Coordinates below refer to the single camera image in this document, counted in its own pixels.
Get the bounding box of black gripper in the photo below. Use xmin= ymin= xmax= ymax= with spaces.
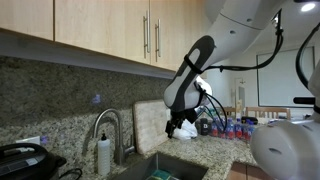
xmin=165 ymin=108 xmax=199 ymax=140

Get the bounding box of stainless steel arched faucet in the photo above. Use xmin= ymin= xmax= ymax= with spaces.
xmin=92 ymin=107 xmax=136 ymax=166

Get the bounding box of white plastic bag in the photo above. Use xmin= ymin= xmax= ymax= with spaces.
xmin=172 ymin=118 xmax=199 ymax=141

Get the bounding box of dark jar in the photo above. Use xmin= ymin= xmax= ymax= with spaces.
xmin=199 ymin=117 xmax=211 ymax=136

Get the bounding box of stainless steel sink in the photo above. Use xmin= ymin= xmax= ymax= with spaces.
xmin=113 ymin=151 xmax=210 ymax=180

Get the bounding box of teal green sponge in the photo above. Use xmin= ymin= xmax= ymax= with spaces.
xmin=145 ymin=168 xmax=175 ymax=180

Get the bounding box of wooden chair backrest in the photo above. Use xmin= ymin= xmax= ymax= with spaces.
xmin=245 ymin=106 xmax=292 ymax=120
xmin=219 ymin=105 xmax=239 ymax=118

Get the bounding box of black flat object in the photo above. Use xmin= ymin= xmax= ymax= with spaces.
xmin=241 ymin=115 xmax=260 ymax=125

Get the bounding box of white soap dispenser bottle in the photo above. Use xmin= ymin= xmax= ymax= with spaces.
xmin=97 ymin=132 xmax=111 ymax=176

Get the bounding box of light wood cabinet door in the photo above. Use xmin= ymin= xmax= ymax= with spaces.
xmin=54 ymin=0 xmax=150 ymax=64
xmin=149 ymin=0 xmax=218 ymax=72
xmin=0 ymin=0 xmax=54 ymax=41

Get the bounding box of black silver pressure cooker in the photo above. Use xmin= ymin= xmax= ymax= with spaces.
xmin=0 ymin=142 xmax=68 ymax=180

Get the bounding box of round ceiling light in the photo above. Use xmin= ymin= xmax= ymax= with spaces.
xmin=300 ymin=1 xmax=317 ymax=13

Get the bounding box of silver cabinet bar handle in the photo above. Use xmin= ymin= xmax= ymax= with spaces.
xmin=142 ymin=9 xmax=151 ymax=54
xmin=154 ymin=17 xmax=162 ymax=58

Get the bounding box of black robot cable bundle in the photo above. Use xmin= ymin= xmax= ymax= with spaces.
xmin=183 ymin=9 xmax=320 ymax=135

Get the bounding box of black cooker power cord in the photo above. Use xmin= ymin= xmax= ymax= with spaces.
xmin=58 ymin=167 xmax=84 ymax=180

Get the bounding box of white wall board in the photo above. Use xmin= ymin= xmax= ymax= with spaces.
xmin=256 ymin=46 xmax=316 ymax=108

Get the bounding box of white wall outlet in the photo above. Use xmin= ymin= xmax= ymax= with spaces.
xmin=15 ymin=135 xmax=42 ymax=146

